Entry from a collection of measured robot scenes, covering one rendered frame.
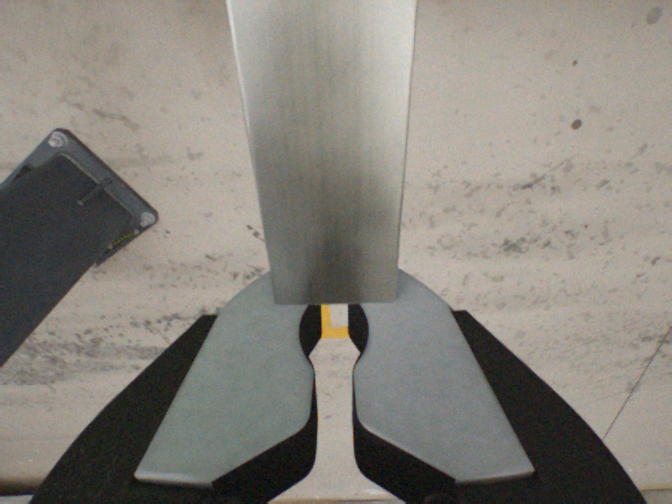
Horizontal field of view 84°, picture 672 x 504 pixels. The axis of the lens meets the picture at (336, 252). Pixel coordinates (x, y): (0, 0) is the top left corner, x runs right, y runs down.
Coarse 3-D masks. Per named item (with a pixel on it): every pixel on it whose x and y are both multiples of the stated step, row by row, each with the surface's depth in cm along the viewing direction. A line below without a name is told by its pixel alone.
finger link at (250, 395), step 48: (240, 336) 8; (288, 336) 8; (192, 384) 7; (240, 384) 7; (288, 384) 7; (192, 432) 6; (240, 432) 6; (288, 432) 6; (144, 480) 6; (192, 480) 6; (240, 480) 6; (288, 480) 7
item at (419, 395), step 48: (384, 336) 8; (432, 336) 8; (384, 384) 7; (432, 384) 7; (480, 384) 7; (384, 432) 6; (432, 432) 6; (480, 432) 6; (384, 480) 7; (432, 480) 6; (480, 480) 6
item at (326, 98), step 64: (256, 0) 6; (320, 0) 6; (384, 0) 6; (256, 64) 6; (320, 64) 6; (384, 64) 6; (256, 128) 7; (320, 128) 7; (384, 128) 7; (320, 192) 7; (384, 192) 7; (320, 256) 8; (384, 256) 8
